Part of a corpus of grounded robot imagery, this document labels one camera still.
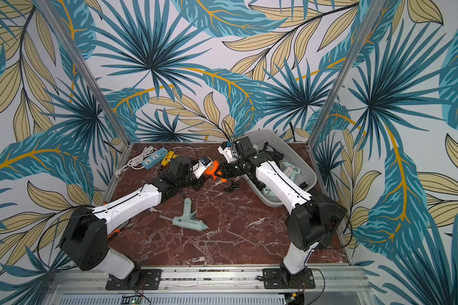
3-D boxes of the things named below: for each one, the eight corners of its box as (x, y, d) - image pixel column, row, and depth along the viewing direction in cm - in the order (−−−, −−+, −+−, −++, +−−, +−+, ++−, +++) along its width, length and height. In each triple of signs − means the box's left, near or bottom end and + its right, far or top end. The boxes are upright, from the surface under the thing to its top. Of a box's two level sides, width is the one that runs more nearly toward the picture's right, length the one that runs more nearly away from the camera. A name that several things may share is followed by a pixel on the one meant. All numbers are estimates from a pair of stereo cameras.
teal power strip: (141, 165, 110) (139, 162, 108) (163, 149, 117) (162, 146, 116) (146, 169, 108) (145, 167, 106) (169, 153, 116) (168, 150, 114)
